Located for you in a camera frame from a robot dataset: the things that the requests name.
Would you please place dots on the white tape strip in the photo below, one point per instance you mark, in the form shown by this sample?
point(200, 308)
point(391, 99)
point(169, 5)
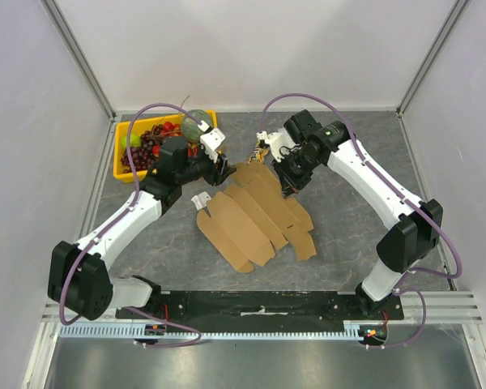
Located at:
point(262, 311)

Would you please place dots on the cardboard box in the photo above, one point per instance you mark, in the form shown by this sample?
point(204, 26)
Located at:
point(250, 221)

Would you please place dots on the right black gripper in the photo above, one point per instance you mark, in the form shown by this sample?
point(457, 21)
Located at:
point(286, 178)

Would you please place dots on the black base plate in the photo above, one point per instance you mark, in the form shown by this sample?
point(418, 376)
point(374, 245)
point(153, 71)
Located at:
point(307, 310)

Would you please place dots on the dark purple grape bunch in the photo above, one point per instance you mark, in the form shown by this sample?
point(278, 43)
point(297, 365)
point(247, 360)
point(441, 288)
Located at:
point(143, 158)

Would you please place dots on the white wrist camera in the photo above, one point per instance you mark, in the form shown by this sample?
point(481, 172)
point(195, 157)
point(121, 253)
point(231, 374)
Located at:
point(279, 142)
point(212, 139)

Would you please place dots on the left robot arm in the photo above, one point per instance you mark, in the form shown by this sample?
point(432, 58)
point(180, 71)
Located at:
point(79, 277)

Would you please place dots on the white paper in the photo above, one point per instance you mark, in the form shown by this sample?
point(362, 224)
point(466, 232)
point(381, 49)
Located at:
point(200, 200)

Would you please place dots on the yellow candy bag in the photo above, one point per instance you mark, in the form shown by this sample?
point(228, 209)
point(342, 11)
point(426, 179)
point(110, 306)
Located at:
point(259, 153)

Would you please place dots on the grey slotted cable duct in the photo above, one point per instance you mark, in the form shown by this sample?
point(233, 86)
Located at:
point(144, 331)

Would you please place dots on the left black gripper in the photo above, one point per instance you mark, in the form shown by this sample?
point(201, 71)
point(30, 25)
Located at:
point(216, 177)

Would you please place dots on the red cherry bunch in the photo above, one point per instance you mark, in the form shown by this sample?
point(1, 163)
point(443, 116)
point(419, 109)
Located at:
point(153, 139)

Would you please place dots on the green apple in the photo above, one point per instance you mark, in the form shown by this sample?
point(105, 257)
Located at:
point(133, 140)

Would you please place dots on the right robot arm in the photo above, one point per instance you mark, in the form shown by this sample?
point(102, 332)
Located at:
point(411, 223)

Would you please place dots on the yellow plastic bin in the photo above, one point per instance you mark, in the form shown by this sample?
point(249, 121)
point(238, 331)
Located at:
point(170, 143)

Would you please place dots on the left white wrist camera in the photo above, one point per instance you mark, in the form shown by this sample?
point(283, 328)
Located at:
point(212, 139)

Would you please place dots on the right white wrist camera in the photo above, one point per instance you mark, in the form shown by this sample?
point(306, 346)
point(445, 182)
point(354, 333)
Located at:
point(279, 142)

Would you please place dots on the green netted melon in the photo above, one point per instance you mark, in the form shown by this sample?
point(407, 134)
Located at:
point(189, 127)

